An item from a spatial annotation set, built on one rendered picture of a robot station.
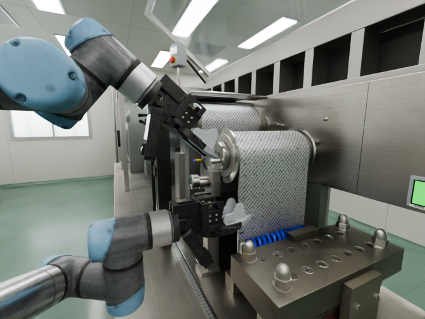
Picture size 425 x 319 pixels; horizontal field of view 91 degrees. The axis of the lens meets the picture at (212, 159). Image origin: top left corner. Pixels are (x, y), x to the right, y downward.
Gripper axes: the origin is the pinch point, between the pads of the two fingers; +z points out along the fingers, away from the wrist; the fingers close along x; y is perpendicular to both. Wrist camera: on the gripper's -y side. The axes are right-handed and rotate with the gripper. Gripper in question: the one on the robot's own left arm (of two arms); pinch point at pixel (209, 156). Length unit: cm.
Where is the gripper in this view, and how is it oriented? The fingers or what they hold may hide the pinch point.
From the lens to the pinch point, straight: 51.8
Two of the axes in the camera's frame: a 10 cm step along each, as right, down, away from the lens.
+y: 5.8, -8.0, 1.5
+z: 7.0, 5.8, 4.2
